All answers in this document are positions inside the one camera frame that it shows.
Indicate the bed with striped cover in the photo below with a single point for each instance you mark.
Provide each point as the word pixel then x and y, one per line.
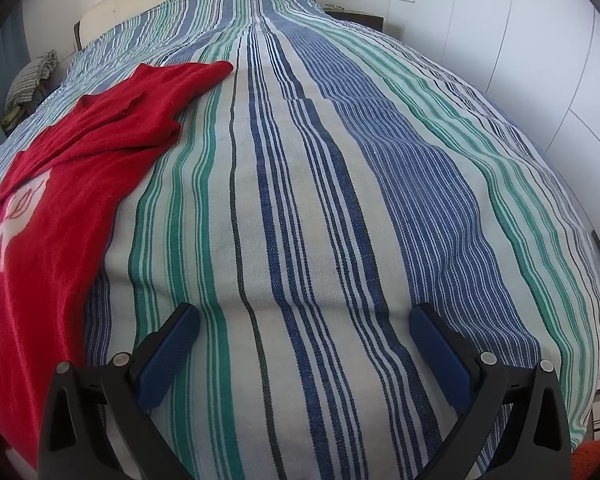
pixel 355 210

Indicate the orange rug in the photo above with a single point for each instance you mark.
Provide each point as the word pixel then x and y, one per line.
pixel 592 460

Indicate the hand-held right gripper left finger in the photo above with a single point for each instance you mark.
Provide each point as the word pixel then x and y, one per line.
pixel 170 355

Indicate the blue curtain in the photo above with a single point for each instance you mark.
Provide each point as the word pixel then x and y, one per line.
pixel 0 85

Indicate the red knitted sweater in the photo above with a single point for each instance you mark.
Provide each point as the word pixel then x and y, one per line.
pixel 55 210

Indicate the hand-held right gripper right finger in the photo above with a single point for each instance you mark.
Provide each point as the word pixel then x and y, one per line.
pixel 437 355

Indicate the dark wooden nightstand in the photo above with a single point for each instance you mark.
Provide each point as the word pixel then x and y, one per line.
pixel 365 21

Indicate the cream padded headboard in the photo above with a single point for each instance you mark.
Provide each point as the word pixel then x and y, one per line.
pixel 180 0

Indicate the yellow item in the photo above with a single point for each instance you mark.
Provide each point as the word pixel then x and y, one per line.
pixel 10 115

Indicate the white wardrobe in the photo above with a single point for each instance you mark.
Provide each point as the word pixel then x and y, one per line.
pixel 480 35

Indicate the checked grey cloth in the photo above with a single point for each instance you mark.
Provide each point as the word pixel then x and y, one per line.
pixel 32 72

